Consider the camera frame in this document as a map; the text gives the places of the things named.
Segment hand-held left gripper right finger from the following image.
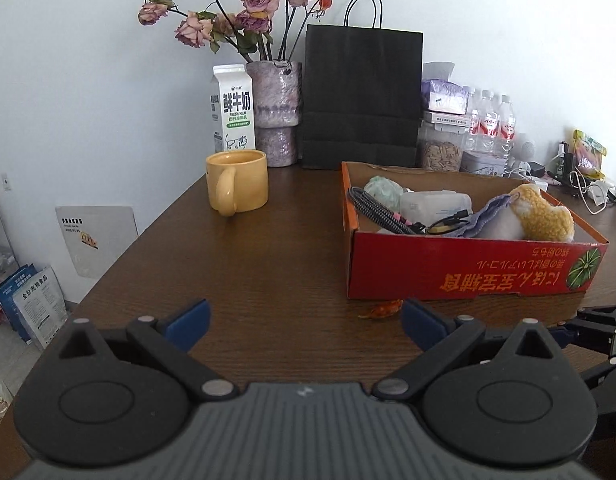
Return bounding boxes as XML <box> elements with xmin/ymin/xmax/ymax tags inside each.
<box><xmin>370</xmin><ymin>297</ymin><xmax>561</xmax><ymax>403</ymax></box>

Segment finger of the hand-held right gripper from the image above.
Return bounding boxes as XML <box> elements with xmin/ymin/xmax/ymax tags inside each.
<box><xmin>548</xmin><ymin>324</ymin><xmax>616</xmax><ymax>361</ymax></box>
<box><xmin>573</xmin><ymin>304</ymin><xmax>616</xmax><ymax>333</ymax></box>

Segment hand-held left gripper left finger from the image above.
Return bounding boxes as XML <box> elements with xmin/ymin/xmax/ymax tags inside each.
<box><xmin>55</xmin><ymin>297</ymin><xmax>239</xmax><ymax>403</ymax></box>

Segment red cardboard box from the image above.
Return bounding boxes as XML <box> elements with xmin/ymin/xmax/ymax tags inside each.
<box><xmin>340</xmin><ymin>161</ymin><xmax>610</xmax><ymax>301</ymax></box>

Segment black usb cable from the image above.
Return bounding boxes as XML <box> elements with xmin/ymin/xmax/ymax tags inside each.
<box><xmin>425</xmin><ymin>212</ymin><xmax>471</xmax><ymax>235</ymax></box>

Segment translucent cotton swab box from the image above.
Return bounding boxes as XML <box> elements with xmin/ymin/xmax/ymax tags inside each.
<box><xmin>399</xmin><ymin>190</ymin><xmax>473</xmax><ymax>228</ymax></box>

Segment yellow white plush toy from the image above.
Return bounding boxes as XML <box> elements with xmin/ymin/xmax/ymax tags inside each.
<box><xmin>488</xmin><ymin>183</ymin><xmax>575</xmax><ymax>243</ymax></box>

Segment braided cable with pink tie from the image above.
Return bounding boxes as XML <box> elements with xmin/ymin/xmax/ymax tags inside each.
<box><xmin>347</xmin><ymin>186</ymin><xmax>424</xmax><ymax>236</ymax></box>

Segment grey purple woven cloth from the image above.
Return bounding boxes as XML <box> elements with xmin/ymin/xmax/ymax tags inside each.
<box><xmin>445</xmin><ymin>195</ymin><xmax>514</xmax><ymax>238</ymax></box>

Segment clear plastic bag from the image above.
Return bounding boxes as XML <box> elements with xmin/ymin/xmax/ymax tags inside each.
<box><xmin>363</xmin><ymin>175</ymin><xmax>409</xmax><ymax>206</ymax></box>

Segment orange candy wrapper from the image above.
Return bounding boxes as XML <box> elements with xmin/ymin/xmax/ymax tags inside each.
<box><xmin>358</xmin><ymin>299</ymin><xmax>404</xmax><ymax>321</ymax></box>

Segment white printed board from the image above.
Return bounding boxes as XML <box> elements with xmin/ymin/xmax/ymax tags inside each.
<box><xmin>55</xmin><ymin>205</ymin><xmax>139</xmax><ymax>279</ymax></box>

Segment white face mask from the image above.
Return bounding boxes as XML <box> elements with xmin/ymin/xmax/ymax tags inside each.
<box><xmin>585</xmin><ymin>180</ymin><xmax>616</xmax><ymax>206</ymax></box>

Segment yellow ceramic mug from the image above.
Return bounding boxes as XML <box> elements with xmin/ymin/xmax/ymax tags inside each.
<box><xmin>204</xmin><ymin>150</ymin><xmax>269</xmax><ymax>217</ymax></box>

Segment white blue printed bag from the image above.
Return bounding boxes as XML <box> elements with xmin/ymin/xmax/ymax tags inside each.
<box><xmin>12</xmin><ymin>266</ymin><xmax>69</xmax><ymax>351</ymax></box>

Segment black upright device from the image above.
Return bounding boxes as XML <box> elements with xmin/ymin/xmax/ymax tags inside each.
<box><xmin>555</xmin><ymin>142</ymin><xmax>576</xmax><ymax>191</ymax></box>

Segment yellow snack bag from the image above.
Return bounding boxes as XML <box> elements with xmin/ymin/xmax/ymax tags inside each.
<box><xmin>573</xmin><ymin>130</ymin><xmax>607</xmax><ymax>181</ymax></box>

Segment printed tin box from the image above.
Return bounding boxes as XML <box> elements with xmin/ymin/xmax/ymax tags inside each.
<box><xmin>460</xmin><ymin>150</ymin><xmax>509</xmax><ymax>177</ymax></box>

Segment clear seed container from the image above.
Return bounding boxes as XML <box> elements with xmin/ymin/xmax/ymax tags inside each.
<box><xmin>417</xmin><ymin>111</ymin><xmax>471</xmax><ymax>172</ymax></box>

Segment white green milk carton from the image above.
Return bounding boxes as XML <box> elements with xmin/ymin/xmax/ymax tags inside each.
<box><xmin>210</xmin><ymin>64</ymin><xmax>256</xmax><ymax>153</ymax></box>

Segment purple speckled vase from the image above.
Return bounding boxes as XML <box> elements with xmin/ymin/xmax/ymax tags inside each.
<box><xmin>245</xmin><ymin>60</ymin><xmax>304</xmax><ymax>168</ymax></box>

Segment purple tissue pack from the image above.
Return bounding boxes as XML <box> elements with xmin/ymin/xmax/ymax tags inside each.
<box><xmin>420</xmin><ymin>61</ymin><xmax>470</xmax><ymax>115</ymax></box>

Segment black paper bag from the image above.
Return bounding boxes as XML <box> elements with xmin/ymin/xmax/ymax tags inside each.
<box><xmin>300</xmin><ymin>0</ymin><xmax>424</xmax><ymax>171</ymax></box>

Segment dried pink roses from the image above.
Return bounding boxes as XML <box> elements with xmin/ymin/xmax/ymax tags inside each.
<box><xmin>138</xmin><ymin>0</ymin><xmax>334</xmax><ymax>63</ymax></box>

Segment white charging cable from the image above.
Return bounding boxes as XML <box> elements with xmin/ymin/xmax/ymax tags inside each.
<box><xmin>568</xmin><ymin>170</ymin><xmax>609</xmax><ymax>216</ymax></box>

